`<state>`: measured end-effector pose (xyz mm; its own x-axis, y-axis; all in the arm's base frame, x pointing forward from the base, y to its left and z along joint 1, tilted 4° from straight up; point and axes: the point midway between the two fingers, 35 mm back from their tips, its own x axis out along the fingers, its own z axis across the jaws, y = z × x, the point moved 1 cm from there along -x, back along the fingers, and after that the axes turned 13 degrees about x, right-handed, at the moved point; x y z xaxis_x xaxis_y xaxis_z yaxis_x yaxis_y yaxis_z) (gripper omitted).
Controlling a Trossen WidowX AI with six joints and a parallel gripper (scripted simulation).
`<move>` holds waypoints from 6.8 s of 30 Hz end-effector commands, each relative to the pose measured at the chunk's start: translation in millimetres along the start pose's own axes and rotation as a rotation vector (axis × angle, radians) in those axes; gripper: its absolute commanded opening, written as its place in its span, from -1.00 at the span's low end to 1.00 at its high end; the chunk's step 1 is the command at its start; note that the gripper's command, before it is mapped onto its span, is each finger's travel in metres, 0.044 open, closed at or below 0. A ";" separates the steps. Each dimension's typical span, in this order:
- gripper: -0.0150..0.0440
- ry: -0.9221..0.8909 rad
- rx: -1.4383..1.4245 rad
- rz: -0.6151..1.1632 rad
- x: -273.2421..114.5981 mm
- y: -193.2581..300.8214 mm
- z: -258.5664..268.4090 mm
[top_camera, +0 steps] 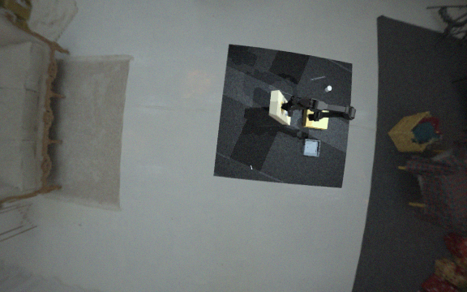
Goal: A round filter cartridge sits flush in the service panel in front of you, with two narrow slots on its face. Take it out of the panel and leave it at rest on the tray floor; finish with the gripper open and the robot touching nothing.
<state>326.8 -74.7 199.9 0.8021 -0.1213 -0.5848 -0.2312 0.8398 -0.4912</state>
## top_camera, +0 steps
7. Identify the cream flat panel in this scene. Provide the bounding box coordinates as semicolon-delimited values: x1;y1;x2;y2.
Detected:
269;90;290;126

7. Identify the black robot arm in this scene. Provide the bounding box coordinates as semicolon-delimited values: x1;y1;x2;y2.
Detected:
290;95;356;122

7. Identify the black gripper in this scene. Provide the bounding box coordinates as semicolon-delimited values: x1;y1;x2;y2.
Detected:
281;100;302;117

